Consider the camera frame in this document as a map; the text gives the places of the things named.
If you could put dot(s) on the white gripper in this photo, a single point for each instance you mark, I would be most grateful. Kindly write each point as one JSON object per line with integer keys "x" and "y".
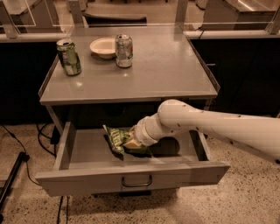
{"x": 140, "y": 134}

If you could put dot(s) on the green jalapeno chip bag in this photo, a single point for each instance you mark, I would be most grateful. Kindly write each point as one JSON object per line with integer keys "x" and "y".
{"x": 116, "y": 138}

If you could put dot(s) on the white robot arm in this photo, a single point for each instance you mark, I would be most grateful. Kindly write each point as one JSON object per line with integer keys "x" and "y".
{"x": 258, "y": 135}

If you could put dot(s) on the open grey top drawer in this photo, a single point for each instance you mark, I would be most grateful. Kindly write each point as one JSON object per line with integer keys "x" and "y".
{"x": 85, "y": 164}

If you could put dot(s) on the grey cabinet table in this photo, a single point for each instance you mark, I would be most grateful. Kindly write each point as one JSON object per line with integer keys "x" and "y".
{"x": 164, "y": 66}

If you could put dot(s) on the silver green soda can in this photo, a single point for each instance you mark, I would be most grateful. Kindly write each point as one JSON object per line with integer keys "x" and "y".
{"x": 123, "y": 50}

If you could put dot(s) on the white paper bowl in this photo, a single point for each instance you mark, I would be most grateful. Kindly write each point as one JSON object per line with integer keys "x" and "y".
{"x": 104, "y": 48}

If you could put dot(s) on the black floor stand bar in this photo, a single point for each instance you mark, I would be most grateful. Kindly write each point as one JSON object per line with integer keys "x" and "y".
{"x": 22, "y": 157}

